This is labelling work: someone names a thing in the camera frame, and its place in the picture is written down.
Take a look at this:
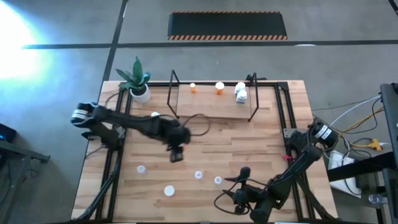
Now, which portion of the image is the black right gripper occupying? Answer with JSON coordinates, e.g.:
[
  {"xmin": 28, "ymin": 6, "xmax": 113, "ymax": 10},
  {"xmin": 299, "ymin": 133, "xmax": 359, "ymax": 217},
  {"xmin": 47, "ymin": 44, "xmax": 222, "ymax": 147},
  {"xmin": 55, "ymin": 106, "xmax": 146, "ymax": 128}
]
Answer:
[{"xmin": 222, "ymin": 166, "xmax": 259, "ymax": 216}]

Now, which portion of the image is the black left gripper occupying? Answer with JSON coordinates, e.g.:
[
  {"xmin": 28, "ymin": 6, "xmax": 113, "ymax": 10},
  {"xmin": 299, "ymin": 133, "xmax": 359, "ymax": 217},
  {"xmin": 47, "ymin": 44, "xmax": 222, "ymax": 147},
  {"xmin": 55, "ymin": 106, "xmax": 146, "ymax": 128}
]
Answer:
[{"xmin": 163, "ymin": 119, "xmax": 192, "ymax": 163}]

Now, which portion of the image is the green plant white pot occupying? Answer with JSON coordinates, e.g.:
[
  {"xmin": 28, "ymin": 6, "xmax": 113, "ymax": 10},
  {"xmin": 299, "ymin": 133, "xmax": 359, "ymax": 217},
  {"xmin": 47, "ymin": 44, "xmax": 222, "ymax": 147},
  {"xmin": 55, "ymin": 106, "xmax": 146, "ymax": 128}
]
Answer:
[{"xmin": 114, "ymin": 55, "xmax": 152, "ymax": 105}]

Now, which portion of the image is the white power strip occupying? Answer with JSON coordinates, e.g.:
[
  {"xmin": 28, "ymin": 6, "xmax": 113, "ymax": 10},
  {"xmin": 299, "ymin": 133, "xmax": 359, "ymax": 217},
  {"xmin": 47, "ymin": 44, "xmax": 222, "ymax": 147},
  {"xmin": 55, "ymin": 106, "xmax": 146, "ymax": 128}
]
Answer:
[{"xmin": 328, "ymin": 150, "xmax": 363, "ymax": 198}]

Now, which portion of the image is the black hazard-striped floor mat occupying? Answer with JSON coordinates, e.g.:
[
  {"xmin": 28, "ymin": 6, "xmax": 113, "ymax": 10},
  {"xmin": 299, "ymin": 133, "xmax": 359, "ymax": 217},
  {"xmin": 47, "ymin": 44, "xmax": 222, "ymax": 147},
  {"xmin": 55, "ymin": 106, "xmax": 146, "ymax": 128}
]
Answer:
[{"xmin": 167, "ymin": 11, "xmax": 289, "ymax": 41}]

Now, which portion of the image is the black metal bar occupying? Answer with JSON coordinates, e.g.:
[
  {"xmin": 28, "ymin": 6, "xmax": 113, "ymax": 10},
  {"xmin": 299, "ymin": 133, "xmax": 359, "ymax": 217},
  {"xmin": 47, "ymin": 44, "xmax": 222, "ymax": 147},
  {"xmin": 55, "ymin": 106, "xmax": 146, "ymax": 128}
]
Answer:
[{"xmin": 326, "ymin": 151, "xmax": 398, "ymax": 183}]

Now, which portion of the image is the clear glass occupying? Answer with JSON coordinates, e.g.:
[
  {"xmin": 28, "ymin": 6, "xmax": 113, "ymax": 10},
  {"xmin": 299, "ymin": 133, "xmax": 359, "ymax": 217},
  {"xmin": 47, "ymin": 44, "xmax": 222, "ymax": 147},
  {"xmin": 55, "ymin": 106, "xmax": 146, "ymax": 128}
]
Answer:
[{"xmin": 368, "ymin": 193, "xmax": 388, "ymax": 205}]

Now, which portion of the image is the yellow power plug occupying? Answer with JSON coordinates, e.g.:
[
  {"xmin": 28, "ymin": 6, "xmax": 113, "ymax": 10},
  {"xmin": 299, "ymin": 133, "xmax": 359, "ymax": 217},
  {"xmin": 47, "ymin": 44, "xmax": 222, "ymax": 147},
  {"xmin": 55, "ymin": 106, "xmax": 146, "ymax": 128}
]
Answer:
[{"xmin": 368, "ymin": 138, "xmax": 382, "ymax": 152}]

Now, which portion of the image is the black furniture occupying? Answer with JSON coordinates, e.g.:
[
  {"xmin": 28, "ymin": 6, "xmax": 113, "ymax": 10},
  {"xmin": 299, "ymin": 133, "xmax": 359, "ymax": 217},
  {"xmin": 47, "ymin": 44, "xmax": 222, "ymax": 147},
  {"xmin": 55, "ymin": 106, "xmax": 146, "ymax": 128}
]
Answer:
[{"xmin": 0, "ymin": 123, "xmax": 51, "ymax": 218}]

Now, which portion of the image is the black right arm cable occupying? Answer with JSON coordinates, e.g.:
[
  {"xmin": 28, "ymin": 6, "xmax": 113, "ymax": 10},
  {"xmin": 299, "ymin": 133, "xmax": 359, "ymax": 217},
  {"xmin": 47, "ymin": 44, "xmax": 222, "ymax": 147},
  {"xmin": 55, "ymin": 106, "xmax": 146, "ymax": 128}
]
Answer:
[{"xmin": 213, "ymin": 180, "xmax": 249, "ymax": 216}]

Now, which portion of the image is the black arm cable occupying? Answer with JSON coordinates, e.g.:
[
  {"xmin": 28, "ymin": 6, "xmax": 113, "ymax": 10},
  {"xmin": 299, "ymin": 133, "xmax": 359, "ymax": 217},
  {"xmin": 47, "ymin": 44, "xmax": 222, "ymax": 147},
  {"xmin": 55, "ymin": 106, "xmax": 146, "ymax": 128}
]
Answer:
[
  {"xmin": 213, "ymin": 180, "xmax": 249, "ymax": 216},
  {"xmin": 182, "ymin": 113, "xmax": 211, "ymax": 138}
]

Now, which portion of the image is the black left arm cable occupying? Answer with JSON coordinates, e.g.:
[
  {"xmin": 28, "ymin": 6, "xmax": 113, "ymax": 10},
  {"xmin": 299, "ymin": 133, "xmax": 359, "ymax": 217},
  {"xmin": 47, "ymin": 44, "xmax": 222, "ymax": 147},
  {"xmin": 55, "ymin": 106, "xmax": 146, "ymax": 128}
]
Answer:
[{"xmin": 182, "ymin": 113, "xmax": 211, "ymax": 138}]

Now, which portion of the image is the black frame wooden shelf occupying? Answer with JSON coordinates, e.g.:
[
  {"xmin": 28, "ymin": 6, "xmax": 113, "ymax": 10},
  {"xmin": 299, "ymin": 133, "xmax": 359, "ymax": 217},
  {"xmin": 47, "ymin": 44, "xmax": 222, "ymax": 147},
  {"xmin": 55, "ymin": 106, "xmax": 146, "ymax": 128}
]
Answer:
[{"xmin": 166, "ymin": 69, "xmax": 267, "ymax": 123}]

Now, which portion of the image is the black aluminium table frame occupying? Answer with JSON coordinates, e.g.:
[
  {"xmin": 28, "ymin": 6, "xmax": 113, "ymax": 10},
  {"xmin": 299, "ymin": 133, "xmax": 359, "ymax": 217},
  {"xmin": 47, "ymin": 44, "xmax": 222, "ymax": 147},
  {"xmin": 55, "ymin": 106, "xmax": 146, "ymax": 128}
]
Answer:
[{"xmin": 70, "ymin": 80, "xmax": 340, "ymax": 224}]

